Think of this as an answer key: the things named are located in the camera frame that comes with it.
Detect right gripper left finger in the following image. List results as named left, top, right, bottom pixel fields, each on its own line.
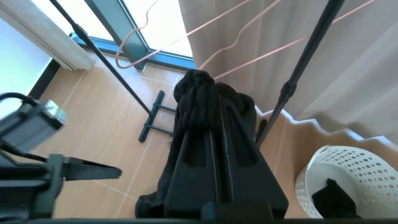
left=164, top=129, right=221, bottom=218

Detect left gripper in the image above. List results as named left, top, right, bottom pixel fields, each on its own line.
left=0, top=154, right=123, bottom=220

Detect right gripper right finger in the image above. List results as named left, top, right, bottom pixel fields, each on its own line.
left=219, top=99, right=289, bottom=218

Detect black shorts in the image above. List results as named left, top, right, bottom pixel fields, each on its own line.
left=135, top=68, right=258, bottom=218

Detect pink clothes hanger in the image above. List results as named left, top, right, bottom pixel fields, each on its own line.
left=114, top=0, right=252, bottom=70
left=198, top=0, right=377, bottom=80

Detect white laundry basket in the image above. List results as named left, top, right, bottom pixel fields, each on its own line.
left=294, top=145, right=398, bottom=219

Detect heap of black clothes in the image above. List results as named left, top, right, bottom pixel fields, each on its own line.
left=312, top=178, right=361, bottom=218

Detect black clothes rack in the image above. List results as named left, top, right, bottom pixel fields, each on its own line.
left=49, top=0, right=346, bottom=149

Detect beige curtain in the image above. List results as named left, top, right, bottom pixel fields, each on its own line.
left=178, top=0, right=398, bottom=146
left=0, top=0, right=96, bottom=71

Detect window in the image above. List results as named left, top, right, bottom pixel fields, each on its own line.
left=30, top=0, right=197, bottom=71

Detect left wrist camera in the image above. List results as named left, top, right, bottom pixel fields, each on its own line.
left=0, top=99, right=67, bottom=153

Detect black cable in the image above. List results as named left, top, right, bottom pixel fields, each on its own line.
left=0, top=92, right=37, bottom=106

